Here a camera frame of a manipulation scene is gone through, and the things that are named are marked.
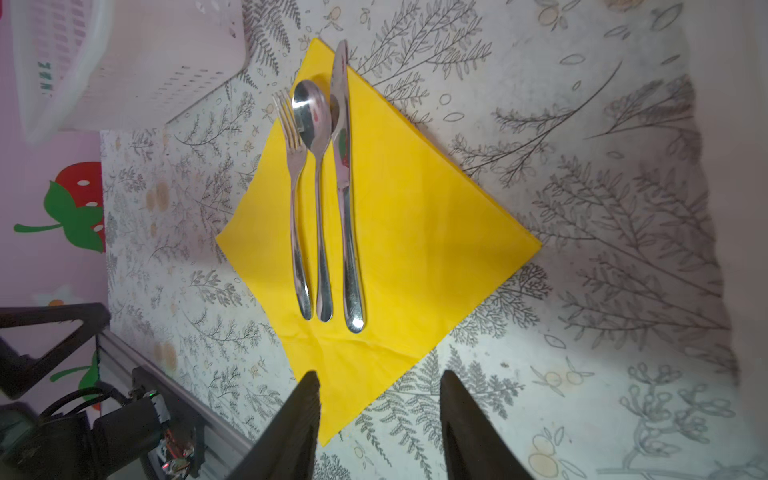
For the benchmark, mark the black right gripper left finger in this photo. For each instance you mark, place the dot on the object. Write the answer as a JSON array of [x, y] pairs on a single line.
[[287, 448]]

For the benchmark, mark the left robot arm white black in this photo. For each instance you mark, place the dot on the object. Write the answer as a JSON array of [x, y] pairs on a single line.
[[94, 431]]

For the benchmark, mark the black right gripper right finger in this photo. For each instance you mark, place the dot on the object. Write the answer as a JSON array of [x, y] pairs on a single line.
[[473, 449]]

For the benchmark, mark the white perforated plastic basket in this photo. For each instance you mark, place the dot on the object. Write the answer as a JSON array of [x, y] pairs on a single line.
[[120, 65]]

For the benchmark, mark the silver fork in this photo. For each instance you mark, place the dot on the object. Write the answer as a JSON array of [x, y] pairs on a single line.
[[296, 154]]

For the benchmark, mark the white rectangular plastic tray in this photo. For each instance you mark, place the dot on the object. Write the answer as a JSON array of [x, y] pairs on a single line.
[[728, 63]]

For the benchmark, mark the silver table knife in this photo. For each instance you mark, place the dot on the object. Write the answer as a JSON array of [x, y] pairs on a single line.
[[353, 301]]

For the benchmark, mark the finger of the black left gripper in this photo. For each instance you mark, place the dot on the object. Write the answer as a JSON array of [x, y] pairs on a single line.
[[19, 373]]

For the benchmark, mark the yellow paper napkin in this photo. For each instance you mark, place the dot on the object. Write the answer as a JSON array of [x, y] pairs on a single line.
[[432, 246]]

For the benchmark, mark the silver spoon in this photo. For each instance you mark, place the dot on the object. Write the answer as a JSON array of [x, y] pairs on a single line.
[[313, 120]]

